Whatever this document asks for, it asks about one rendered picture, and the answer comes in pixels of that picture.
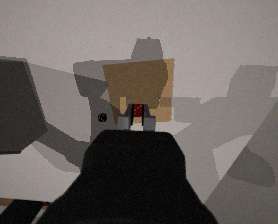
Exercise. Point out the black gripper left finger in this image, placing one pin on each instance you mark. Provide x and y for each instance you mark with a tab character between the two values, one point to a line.
125	121

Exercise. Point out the tan flat mat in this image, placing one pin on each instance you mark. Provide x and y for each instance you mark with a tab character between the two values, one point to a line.
145	82

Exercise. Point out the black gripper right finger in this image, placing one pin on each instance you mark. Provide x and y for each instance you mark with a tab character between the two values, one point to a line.
148	121

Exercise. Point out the red die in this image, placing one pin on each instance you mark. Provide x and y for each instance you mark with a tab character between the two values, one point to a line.
137	110

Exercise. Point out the black die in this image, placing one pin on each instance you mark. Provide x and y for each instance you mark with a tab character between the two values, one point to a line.
102	117

